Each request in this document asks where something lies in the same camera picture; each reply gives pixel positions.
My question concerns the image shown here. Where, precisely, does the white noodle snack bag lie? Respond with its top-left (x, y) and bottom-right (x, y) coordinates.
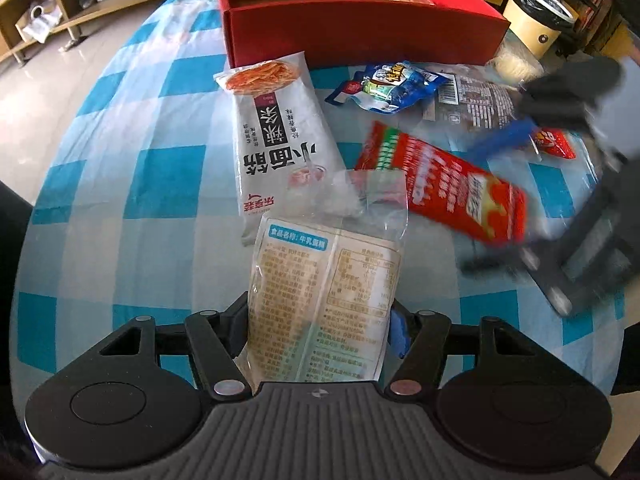
top-left (214, 52), bottom-right (345, 246)

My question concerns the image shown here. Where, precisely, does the red chip snack bag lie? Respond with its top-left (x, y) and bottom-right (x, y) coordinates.
top-left (356, 122), bottom-right (527, 245)

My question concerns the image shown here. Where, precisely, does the blue sausage snack bag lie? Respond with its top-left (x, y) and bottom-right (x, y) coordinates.
top-left (324, 61), bottom-right (449, 115)

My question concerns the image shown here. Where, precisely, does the blue white checkered cloth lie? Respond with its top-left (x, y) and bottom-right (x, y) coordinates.
top-left (10, 0), bottom-right (625, 416)

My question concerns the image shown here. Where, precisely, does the red cardboard box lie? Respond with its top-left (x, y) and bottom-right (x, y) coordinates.
top-left (219, 0), bottom-right (509, 68)

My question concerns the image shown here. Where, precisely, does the yellow trash bin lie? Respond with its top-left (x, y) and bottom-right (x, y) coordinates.
top-left (503, 0), bottom-right (576, 58)

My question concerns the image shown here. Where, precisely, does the clear dark label bun pack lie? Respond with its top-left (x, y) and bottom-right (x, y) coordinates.
top-left (422, 64), bottom-right (518, 131)

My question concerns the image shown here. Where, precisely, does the small red snack packet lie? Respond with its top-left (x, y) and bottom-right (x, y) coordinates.
top-left (533, 129), bottom-right (576, 160)

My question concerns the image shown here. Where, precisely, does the clear bread snack pack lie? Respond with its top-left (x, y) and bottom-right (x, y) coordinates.
top-left (236, 169), bottom-right (408, 388)

